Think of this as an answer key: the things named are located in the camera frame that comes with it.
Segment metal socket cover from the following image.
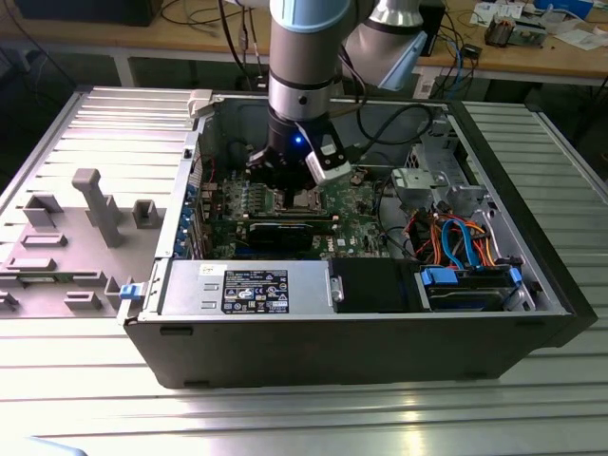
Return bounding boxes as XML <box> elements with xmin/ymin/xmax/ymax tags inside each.
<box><xmin>271</xmin><ymin>187</ymin><xmax>320</xmax><ymax>214</ymax></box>

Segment CPU socket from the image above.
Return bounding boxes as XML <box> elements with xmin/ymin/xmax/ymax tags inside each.
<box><xmin>269</xmin><ymin>184</ymin><xmax>329</xmax><ymax>214</ymax></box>

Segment black RAM slot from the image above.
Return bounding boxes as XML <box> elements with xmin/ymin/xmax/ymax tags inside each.
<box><xmin>244</xmin><ymin>211</ymin><xmax>339</xmax><ymax>225</ymax></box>

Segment black graphics card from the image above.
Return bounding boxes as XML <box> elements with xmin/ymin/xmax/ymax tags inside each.
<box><xmin>237</xmin><ymin>220</ymin><xmax>317</xmax><ymax>254</ymax></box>

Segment green motherboard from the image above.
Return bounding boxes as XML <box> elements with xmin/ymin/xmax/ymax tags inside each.
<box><xmin>187</xmin><ymin>159</ymin><xmax>398</xmax><ymax>261</ymax></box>

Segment white case corner latch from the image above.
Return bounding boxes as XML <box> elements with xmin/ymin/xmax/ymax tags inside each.
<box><xmin>187</xmin><ymin>88</ymin><xmax>215</xmax><ymax>120</ymax></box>

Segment silver metal drive cage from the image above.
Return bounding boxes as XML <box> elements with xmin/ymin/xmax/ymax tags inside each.
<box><xmin>391</xmin><ymin>118</ymin><xmax>500</xmax><ymax>224</ymax></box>

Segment black drive bay box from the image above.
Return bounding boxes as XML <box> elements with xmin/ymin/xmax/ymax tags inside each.
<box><xmin>332</xmin><ymin>258</ymin><xmax>422</xmax><ymax>314</ymax></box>

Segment grey power supply unit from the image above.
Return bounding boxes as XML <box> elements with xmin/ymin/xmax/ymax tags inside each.
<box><xmin>159</xmin><ymin>259</ymin><xmax>336</xmax><ymax>317</ymax></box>

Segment wooden desk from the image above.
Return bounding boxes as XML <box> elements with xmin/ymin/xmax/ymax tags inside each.
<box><xmin>0</xmin><ymin>0</ymin><xmax>608</xmax><ymax>89</ymax></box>

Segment black open PC case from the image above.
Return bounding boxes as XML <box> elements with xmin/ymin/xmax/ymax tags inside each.
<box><xmin>116</xmin><ymin>89</ymin><xmax>599</xmax><ymax>390</ymax></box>

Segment black tower box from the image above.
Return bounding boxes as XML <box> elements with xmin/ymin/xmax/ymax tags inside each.
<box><xmin>421</xmin><ymin>0</ymin><xmax>447</xmax><ymax>58</ymax></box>

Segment hard disk in blue carrier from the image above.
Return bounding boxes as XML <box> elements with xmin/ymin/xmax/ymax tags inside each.
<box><xmin>417</xmin><ymin>265</ymin><xmax>523</xmax><ymax>313</ymax></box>

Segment grey parts rack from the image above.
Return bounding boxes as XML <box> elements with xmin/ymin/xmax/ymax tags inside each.
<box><xmin>0</xmin><ymin>168</ymin><xmax>167</xmax><ymax>319</ymax></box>

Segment copper heat sink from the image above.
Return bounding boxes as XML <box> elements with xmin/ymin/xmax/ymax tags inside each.
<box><xmin>484</xmin><ymin>13</ymin><xmax>513</xmax><ymax>48</ymax></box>

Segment black box on desk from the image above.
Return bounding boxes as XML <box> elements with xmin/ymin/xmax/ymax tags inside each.
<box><xmin>13</xmin><ymin>0</ymin><xmax>165</xmax><ymax>28</ymax></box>

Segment white paper sheets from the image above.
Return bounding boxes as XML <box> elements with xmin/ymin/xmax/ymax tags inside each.
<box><xmin>469</xmin><ymin>0</ymin><xmax>523</xmax><ymax>25</ymax></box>
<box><xmin>553</xmin><ymin>28</ymin><xmax>608</xmax><ymax>52</ymax></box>

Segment grey metal device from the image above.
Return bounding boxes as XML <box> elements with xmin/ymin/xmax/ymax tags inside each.
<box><xmin>510</xmin><ymin>18</ymin><xmax>547</xmax><ymax>48</ymax></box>

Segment blue flat box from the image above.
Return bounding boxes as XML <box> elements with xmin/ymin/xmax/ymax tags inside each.
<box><xmin>534</xmin><ymin>0</ymin><xmax>595</xmax><ymax>20</ymax></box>

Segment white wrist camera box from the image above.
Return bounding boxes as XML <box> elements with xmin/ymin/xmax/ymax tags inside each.
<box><xmin>303</xmin><ymin>132</ymin><xmax>352</xmax><ymax>186</ymax></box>

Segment black camera cable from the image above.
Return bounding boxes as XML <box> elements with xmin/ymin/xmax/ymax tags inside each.
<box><xmin>339</xmin><ymin>45</ymin><xmax>436</xmax><ymax>165</ymax></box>

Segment blue hanging cable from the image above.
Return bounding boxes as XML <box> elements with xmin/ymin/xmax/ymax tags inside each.
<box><xmin>453</xmin><ymin>40</ymin><xmax>469</xmax><ymax>94</ymax></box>

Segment blue wire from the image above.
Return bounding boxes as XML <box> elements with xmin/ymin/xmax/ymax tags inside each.
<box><xmin>441</xmin><ymin>220</ymin><xmax>481</xmax><ymax>272</ymax></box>

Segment orange wire bundle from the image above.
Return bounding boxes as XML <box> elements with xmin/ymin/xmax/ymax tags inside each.
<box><xmin>406</xmin><ymin>211</ymin><xmax>503</xmax><ymax>270</ymax></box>

